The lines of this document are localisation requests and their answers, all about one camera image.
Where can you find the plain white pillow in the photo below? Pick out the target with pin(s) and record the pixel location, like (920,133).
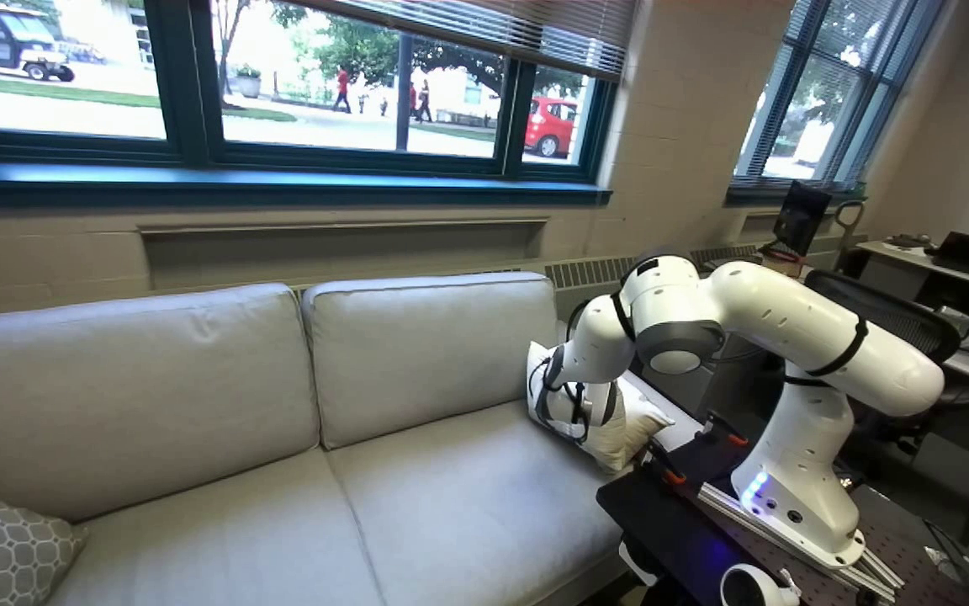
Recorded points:
(547,388)
(638,432)

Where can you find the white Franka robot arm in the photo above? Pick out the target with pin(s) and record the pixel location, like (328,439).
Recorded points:
(833,357)

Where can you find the grey fabric couch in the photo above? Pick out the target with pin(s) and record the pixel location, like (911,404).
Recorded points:
(116,391)

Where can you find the beige radiator cover with grille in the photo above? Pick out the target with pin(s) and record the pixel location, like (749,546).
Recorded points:
(586,271)

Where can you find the red vehicle outside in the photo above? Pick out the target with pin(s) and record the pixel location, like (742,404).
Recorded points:
(551,126)

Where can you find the pedestrian in dark clothes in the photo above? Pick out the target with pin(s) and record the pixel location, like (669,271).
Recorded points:
(424,102)

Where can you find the pedestrian in red shirt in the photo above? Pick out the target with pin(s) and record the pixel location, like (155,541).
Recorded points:
(410,100)
(342,88)

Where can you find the black orange clamp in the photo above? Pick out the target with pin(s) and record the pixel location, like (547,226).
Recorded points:
(734,439)
(669,468)

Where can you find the grey drawer cabinet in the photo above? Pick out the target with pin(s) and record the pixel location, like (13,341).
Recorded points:
(738,391)

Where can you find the horizontal window blinds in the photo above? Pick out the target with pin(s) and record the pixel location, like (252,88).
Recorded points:
(551,29)

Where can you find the black robot table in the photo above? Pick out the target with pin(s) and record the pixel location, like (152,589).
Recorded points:
(662,528)

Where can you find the black computer monitor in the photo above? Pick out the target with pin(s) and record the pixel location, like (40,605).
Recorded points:
(803,221)

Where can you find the wide teal framed window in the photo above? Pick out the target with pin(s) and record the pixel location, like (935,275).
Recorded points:
(186,79)

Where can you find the narrow light blue window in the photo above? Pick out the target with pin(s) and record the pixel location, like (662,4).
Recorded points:
(854,124)

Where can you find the black office chair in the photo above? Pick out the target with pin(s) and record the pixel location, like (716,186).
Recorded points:
(938,324)

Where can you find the dark parked car outside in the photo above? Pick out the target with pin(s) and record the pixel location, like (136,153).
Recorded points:
(7,41)

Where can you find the grey patterned pillow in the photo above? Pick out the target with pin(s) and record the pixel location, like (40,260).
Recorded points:
(0,558)

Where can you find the silver robot base rail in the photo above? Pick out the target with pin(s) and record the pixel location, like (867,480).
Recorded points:
(773,541)

